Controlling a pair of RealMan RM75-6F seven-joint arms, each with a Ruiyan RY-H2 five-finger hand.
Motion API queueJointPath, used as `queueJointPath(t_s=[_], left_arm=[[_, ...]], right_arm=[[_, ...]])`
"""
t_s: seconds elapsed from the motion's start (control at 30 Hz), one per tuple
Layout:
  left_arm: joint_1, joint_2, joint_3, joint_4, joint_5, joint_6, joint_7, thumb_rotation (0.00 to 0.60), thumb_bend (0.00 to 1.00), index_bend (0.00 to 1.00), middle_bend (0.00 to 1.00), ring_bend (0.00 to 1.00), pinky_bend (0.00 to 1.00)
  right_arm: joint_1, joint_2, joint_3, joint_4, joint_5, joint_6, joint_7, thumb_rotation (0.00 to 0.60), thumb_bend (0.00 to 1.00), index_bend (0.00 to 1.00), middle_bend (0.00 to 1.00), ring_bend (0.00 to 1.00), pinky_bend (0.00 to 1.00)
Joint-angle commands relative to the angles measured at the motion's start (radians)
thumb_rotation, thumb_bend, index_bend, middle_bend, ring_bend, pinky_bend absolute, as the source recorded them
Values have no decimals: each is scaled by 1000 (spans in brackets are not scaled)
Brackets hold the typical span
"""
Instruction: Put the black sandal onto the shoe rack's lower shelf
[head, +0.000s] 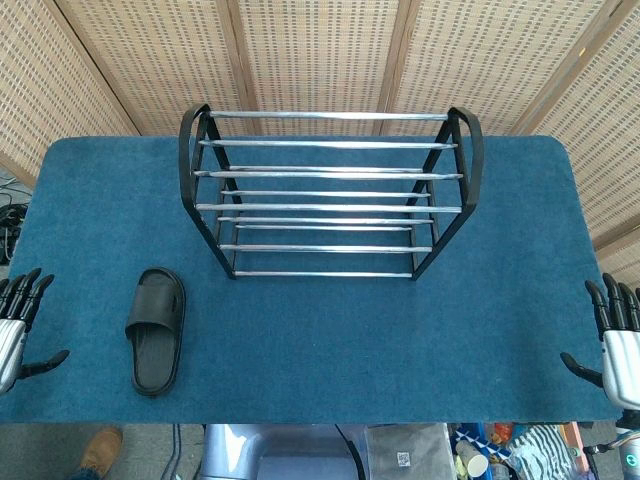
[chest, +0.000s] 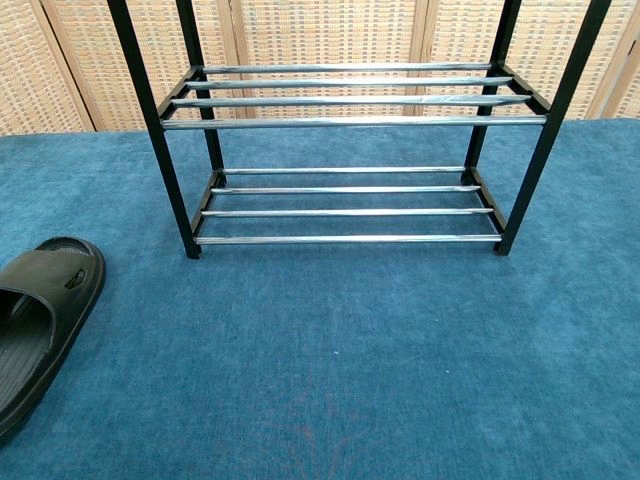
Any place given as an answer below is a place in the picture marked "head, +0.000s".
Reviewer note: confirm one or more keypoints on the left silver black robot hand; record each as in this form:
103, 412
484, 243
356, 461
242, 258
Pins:
11, 345

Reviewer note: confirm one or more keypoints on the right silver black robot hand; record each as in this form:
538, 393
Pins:
622, 365

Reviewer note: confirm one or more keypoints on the black rubber slipper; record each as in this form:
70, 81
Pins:
154, 345

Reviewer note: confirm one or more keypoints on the brown leather shoe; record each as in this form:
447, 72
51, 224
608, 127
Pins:
102, 445

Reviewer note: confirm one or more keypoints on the black chrome shoe rack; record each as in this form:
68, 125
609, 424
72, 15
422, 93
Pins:
330, 175

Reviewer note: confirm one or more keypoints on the black white striped cloth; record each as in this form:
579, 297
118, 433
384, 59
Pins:
542, 450

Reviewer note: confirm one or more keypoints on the blue white patterned box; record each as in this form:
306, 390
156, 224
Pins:
482, 440

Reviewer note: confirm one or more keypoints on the white paper cup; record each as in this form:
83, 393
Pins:
474, 459

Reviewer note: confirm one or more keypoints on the grey bag with QR code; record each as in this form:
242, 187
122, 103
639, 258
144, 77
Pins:
410, 452

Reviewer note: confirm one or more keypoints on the grey blue robot torso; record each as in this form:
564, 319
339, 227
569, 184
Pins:
235, 450

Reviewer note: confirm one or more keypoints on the blue carpet table cover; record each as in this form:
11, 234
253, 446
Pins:
350, 340

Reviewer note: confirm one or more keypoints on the woven bamboo folding screen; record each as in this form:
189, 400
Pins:
320, 55

